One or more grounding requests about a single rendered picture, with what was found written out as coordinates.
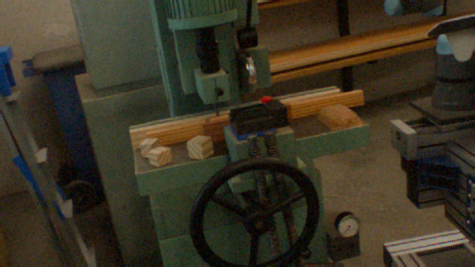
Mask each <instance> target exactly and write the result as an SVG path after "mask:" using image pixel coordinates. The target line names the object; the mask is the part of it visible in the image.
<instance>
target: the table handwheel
mask: <svg viewBox="0 0 475 267"><path fill-rule="evenodd" d="M254 170H271V171H275V172H279V173H283V174H285V175H287V176H288V177H290V178H291V179H292V180H293V181H294V182H296V184H297V185H299V186H300V188H301V190H300V191H299V192H297V193H296V194H293V195H291V196H290V197H288V198H285V199H284V200H283V201H281V202H278V203H276V204H275V205H274V206H272V207H270V208H268V209H267V208H266V207H264V206H263V205H262V204H260V203H256V202H255V200H254V198H253V196H252V194H251V193H250V190H249V191H245V192H241V193H237V194H235V196H236V198H237V202H238V203H239V205H240V207H239V206H237V205H236V204H234V203H231V202H229V201H228V200H226V199H224V198H222V197H219V196H218V195H216V194H215V191H216V190H218V189H219V187H220V186H221V185H223V184H224V183H225V182H227V181H228V180H230V179H232V177H236V176H237V175H239V174H241V173H245V172H250V171H254ZM301 198H305V200H306V204H307V217H306V221H305V224H304V228H303V230H302V232H301V234H300V237H299V238H298V239H300V240H301V241H302V242H303V243H305V244H306V245H307V247H308V245H309V244H310V243H311V241H312V239H313V237H314V235H315V232H316V227H317V225H318V222H319V216H320V205H319V199H318V196H317V191H316V189H315V187H314V186H313V182H312V181H311V180H310V179H309V177H308V176H307V175H306V174H305V173H304V172H303V171H302V170H301V169H299V168H298V167H297V166H296V165H294V164H292V163H290V162H288V161H287V160H283V159H278V158H274V157H268V156H256V157H249V158H245V159H241V160H237V161H235V162H232V163H231V164H227V165H226V166H225V167H223V168H222V169H220V170H219V171H218V172H217V173H215V174H214V175H213V176H212V177H211V178H210V179H209V180H208V181H207V182H206V183H205V185H203V186H202V188H201V189H200V190H199V193H198V195H197V196H196V198H195V200H194V204H193V207H192V209H191V212H190V236H191V239H192V242H193V244H194V246H195V249H196V251H197V252H198V254H199V255H200V256H201V258H202V259H203V260H204V261H205V262H206V263H208V265H210V266H211V267H287V266H288V265H289V264H291V263H292V262H294V261H295V260H297V259H298V258H299V257H300V253H299V251H298V250H297V248H296V246H295V244H293V245H292V246H291V248H289V249H288V250H287V251H285V252H284V253H283V254H282V255H281V256H278V257H277V258H275V259H274V260H270V261H268V262H266V263H262V264H256V262H257V251H258V238H259V235H264V234H266V232H268V231H269V230H270V227H271V225H272V219H271V215H274V214H275V213H277V212H278V211H280V210H282V209H284V208H285V207H287V206H289V205H290V204H291V203H293V202H296V201H298V200H300V199H301ZM209 201H212V202H215V203H217V204H219V205H220V206H222V207H225V208H227V209H229V210H231V211H233V212H235V213H236V214H237V215H240V220H241V221H242V223H243V224H244V226H245V229H246V231H247V232H248V233H249V234H250V264H249V265H241V264H233V263H231V262H228V261H226V260H223V259H221V258H220V257H219V256H217V255H216V254H215V252H214V251H212V249H211V248H210V247H209V245H208V244H207V241H206V239H205V236H204V234H203V222H202V219H203V215H204V212H205V210H206V208H207V204H208V202H209Z"/></svg>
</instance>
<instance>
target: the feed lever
mask: <svg viewBox="0 0 475 267"><path fill-rule="evenodd" d="M251 11H252V0H248V1H247V13H246V26H245V28H243V29H238V30H237V43H238V45H239V48H240V49H241V50H244V49H248V48H253V47H256V46H257V45H258V33H257V31H256V29H255V28H254V27H253V26H252V27H251V26H250V22H251Z"/></svg>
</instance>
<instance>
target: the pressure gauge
mask: <svg viewBox="0 0 475 267"><path fill-rule="evenodd" d="M349 225H350V227H349ZM334 226H335V228H336V229H337V231H338V232H339V233H340V235H342V236H343V238H349V237H350V236H353V235H354V234H357V231H358V230H359V229H360V226H361V222H360V220H359V219H358V218H357V217H356V216H355V215H354V214H353V213H352V212H350V211H344V212H342V213H341V214H338V215H337V218H336V219H335V221H334ZM348 228H349V229H348ZM347 229H348V230H347ZM346 230H347V231H346ZM345 231H346V232H345Z"/></svg>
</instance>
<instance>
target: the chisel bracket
mask: <svg viewBox="0 0 475 267"><path fill-rule="evenodd" d="M194 75H195V80H196V85H197V89H198V94H199V96H201V98H202V100H203V102H204V103H205V105H210V104H213V105H217V104H219V102H222V101H226V100H231V89H230V87H229V79H228V75H227V74H226V73H225V72H224V71H223V70H222V69H221V68H220V70H218V71H216V72H211V73H202V72H201V69H200V68H197V69H194ZM215 87H218V88H222V89H224V95H223V96H218V95H217V94H216V93H215Z"/></svg>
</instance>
